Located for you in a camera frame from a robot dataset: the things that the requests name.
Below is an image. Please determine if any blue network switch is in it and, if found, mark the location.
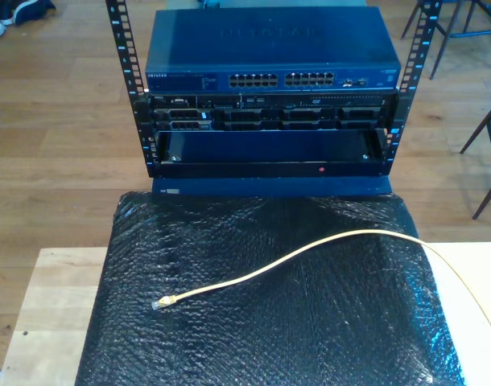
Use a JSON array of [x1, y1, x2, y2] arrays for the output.
[[143, 6, 402, 96]]

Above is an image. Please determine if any dark metal chair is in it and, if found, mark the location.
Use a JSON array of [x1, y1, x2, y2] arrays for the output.
[[400, 0, 422, 41], [460, 94, 491, 221]]

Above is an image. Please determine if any black rack server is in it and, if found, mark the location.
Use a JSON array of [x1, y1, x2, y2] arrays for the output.
[[148, 92, 398, 133]]

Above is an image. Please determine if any yellow network cable clear plug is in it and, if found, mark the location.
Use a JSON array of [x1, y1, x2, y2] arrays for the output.
[[151, 229, 491, 346]]

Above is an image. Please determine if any black bubble wrap mat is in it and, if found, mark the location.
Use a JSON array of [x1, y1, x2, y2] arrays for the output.
[[74, 191, 466, 386]]

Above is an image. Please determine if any black rack frame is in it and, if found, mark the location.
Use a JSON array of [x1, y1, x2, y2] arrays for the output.
[[104, 0, 444, 180]]

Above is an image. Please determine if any dark sneaker white sole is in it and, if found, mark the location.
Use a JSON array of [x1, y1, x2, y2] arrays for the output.
[[11, 0, 56, 26], [0, 0, 16, 25]]

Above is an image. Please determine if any black rack shelf tray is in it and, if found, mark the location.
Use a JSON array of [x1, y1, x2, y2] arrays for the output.
[[155, 129, 391, 179]]

